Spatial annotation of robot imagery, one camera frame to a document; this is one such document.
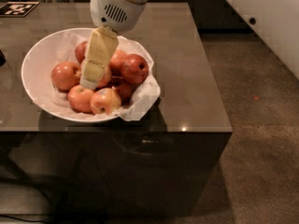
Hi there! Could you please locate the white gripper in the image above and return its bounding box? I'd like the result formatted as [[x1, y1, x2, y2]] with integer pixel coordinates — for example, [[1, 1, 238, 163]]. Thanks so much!
[[79, 0, 146, 90]]

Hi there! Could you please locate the white crumpled paper liner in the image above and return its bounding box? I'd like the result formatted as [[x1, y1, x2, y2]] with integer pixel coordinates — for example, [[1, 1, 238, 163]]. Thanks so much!
[[41, 28, 161, 123]]

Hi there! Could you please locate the black object at left edge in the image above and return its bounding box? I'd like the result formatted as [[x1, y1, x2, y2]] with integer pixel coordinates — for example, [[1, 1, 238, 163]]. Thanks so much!
[[0, 50, 7, 66]]

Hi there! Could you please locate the large red apple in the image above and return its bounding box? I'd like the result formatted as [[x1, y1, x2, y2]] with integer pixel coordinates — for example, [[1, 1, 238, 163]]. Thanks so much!
[[79, 61, 112, 90]]

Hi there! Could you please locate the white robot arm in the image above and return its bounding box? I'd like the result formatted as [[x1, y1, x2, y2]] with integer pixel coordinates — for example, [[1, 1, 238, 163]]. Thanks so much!
[[90, 0, 299, 77]]

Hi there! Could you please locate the black cable on floor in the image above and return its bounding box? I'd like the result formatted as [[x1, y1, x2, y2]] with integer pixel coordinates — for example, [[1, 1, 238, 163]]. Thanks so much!
[[0, 214, 50, 224]]

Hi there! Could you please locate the white ceramic bowl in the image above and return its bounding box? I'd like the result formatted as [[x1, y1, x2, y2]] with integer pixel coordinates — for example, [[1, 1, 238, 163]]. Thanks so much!
[[21, 27, 155, 124]]

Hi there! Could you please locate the black white fiducial marker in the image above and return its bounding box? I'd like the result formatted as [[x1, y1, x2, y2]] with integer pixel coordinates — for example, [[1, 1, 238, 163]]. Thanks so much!
[[0, 2, 39, 18]]

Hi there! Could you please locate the front yellow-red apple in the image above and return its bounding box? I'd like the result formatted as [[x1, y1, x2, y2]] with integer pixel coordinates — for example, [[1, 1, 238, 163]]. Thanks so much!
[[90, 88, 121, 115]]

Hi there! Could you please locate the front left red apple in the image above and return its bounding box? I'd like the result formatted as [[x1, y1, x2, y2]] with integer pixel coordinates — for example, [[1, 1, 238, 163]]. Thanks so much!
[[67, 85, 94, 113]]

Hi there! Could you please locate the small dark red apple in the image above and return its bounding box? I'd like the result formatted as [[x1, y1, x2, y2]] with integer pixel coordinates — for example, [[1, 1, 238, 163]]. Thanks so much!
[[107, 77, 133, 104]]

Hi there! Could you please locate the back right red apple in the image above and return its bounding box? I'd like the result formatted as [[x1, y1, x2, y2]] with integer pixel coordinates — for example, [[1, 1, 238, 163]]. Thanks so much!
[[109, 49, 127, 76]]

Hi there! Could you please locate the dark red right apple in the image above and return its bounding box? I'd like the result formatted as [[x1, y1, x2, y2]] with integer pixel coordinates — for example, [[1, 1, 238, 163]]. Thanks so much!
[[121, 54, 149, 85]]

